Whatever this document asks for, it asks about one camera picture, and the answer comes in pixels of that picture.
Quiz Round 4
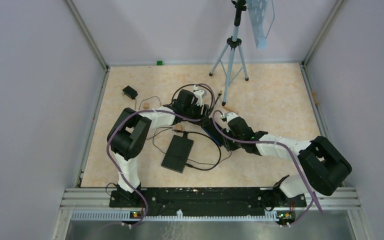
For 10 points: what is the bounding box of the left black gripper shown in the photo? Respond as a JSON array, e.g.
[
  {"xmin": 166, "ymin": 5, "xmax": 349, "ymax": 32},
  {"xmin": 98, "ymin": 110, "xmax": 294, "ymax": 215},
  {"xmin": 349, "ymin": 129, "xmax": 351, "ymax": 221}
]
[{"xmin": 183, "ymin": 101, "xmax": 210, "ymax": 127}]

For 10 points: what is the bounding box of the black network switch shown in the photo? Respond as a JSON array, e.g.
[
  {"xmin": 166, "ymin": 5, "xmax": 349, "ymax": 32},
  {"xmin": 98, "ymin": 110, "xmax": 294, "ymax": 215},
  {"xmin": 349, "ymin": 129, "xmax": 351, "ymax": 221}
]
[
  {"xmin": 201, "ymin": 123, "xmax": 239, "ymax": 151},
  {"xmin": 161, "ymin": 135, "xmax": 194, "ymax": 174}
]

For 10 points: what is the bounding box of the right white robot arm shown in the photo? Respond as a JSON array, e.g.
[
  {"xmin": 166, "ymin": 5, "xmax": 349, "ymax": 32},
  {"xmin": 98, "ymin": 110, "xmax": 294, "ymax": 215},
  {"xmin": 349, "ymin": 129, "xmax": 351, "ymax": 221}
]
[{"xmin": 221, "ymin": 112, "xmax": 353, "ymax": 206}]

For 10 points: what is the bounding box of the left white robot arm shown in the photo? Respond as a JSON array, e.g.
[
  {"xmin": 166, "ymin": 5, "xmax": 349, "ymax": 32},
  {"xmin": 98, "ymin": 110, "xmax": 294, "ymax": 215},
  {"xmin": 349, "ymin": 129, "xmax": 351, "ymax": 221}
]
[{"xmin": 106, "ymin": 86, "xmax": 217, "ymax": 207}]

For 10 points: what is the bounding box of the long wooden block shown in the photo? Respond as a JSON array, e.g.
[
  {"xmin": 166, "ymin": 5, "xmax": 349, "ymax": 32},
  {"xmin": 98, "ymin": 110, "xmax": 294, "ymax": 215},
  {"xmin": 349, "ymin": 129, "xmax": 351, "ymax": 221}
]
[{"xmin": 223, "ymin": 104, "xmax": 239, "ymax": 114}]

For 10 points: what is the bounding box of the wooden cube near adapter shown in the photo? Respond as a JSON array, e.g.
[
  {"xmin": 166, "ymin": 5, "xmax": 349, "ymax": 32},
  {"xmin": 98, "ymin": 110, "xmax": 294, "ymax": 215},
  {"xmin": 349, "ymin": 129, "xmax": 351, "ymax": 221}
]
[{"xmin": 143, "ymin": 102, "xmax": 150, "ymax": 110}]

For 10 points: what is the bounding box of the perforated white panel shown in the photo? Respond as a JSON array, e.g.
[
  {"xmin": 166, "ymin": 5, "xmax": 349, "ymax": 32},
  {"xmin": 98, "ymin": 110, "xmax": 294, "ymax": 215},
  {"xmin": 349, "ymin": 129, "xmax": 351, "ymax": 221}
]
[{"xmin": 246, "ymin": 0, "xmax": 276, "ymax": 50}]

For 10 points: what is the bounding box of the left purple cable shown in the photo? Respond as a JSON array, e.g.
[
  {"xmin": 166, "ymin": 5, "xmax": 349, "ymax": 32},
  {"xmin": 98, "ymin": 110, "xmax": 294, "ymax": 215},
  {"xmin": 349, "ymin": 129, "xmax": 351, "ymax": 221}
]
[{"xmin": 105, "ymin": 83, "xmax": 216, "ymax": 229}]

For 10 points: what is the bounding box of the purple cable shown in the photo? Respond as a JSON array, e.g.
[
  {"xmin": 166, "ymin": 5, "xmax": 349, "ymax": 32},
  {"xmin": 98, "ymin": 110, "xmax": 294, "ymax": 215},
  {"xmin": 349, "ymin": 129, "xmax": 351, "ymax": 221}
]
[
  {"xmin": 211, "ymin": 109, "xmax": 325, "ymax": 228},
  {"xmin": 105, "ymin": 83, "xmax": 216, "ymax": 229}
]

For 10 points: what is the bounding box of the black coiled ethernet cable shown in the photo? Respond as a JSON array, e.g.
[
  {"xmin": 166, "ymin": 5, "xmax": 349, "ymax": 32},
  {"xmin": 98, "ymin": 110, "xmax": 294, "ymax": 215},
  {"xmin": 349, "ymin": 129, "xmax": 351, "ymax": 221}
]
[{"xmin": 170, "ymin": 83, "xmax": 224, "ymax": 123}]

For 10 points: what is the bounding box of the wooden cube near switch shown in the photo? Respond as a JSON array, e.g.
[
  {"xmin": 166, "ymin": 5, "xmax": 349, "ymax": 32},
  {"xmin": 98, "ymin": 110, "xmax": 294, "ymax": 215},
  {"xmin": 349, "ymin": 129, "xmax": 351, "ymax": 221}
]
[{"xmin": 174, "ymin": 123, "xmax": 183, "ymax": 132}]

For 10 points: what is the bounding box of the silver camera tripod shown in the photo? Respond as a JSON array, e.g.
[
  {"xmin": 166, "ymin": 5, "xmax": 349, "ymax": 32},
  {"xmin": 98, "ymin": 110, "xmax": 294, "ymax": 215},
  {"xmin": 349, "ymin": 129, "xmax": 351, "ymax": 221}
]
[{"xmin": 208, "ymin": 0, "xmax": 249, "ymax": 107}]

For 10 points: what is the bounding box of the wooden block on frame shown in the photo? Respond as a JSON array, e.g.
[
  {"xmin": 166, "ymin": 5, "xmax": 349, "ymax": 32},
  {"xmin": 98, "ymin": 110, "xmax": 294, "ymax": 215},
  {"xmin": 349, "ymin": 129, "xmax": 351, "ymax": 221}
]
[{"xmin": 311, "ymin": 91, "xmax": 320, "ymax": 107}]

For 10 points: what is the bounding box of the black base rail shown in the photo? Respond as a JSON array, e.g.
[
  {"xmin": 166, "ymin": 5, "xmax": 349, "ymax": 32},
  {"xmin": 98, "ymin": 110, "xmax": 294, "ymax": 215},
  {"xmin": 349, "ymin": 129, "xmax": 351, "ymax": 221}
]
[{"xmin": 109, "ymin": 187, "xmax": 307, "ymax": 217}]

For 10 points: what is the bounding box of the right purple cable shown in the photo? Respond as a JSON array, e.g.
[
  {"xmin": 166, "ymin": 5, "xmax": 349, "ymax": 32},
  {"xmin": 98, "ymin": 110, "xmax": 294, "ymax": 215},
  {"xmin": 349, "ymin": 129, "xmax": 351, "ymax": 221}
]
[{"xmin": 211, "ymin": 109, "xmax": 325, "ymax": 228}]

